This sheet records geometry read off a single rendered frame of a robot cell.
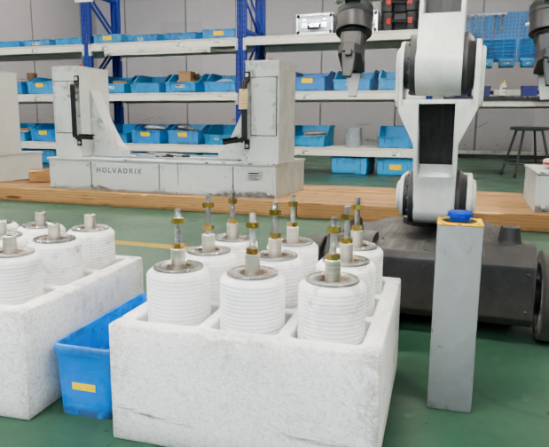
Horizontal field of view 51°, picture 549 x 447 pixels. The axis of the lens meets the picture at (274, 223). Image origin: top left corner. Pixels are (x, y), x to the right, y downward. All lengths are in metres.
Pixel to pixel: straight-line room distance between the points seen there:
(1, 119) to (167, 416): 3.48
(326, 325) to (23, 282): 0.51
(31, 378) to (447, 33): 1.10
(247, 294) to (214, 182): 2.35
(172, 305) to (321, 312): 0.22
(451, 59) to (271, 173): 1.76
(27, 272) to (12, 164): 3.26
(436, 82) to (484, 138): 7.80
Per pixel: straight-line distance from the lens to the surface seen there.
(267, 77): 3.07
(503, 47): 6.85
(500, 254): 1.31
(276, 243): 0.93
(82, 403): 1.01
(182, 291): 0.84
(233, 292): 0.80
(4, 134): 4.22
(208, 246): 0.97
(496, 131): 9.19
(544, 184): 2.86
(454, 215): 0.95
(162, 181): 3.27
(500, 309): 1.33
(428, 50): 1.39
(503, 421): 1.03
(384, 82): 5.54
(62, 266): 1.10
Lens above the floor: 0.46
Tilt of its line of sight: 10 degrees down
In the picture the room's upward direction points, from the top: straight up
